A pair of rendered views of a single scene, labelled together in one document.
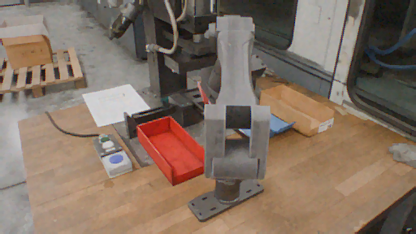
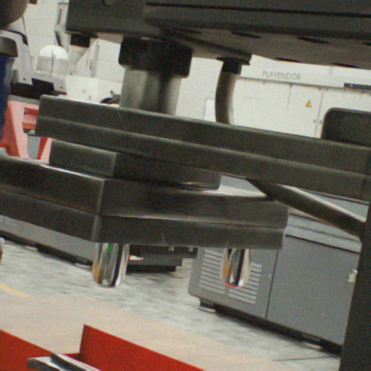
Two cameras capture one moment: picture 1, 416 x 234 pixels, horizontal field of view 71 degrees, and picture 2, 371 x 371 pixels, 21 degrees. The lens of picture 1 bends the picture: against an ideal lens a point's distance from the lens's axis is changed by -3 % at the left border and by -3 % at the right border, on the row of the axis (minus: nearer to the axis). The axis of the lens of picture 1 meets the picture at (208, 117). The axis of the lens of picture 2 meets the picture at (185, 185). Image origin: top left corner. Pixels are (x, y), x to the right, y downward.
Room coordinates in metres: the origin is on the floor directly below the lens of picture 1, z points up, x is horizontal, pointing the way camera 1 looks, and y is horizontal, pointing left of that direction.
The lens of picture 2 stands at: (1.60, -0.11, 1.17)
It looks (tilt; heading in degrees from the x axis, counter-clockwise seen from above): 3 degrees down; 164
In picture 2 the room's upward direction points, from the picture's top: 10 degrees clockwise
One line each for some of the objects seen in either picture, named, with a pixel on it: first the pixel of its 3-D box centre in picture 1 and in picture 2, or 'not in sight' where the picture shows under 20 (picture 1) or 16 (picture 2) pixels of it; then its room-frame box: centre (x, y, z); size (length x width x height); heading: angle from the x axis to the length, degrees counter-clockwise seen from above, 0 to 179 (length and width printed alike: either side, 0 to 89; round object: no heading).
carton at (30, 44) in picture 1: (28, 40); not in sight; (3.72, 2.29, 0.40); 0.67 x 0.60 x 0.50; 24
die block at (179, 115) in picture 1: (199, 106); not in sight; (0.98, 0.03, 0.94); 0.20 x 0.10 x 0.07; 122
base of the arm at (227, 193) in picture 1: (227, 186); not in sight; (0.56, -0.05, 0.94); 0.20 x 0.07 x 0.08; 122
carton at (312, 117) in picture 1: (294, 109); not in sight; (0.97, -0.32, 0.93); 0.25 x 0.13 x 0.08; 32
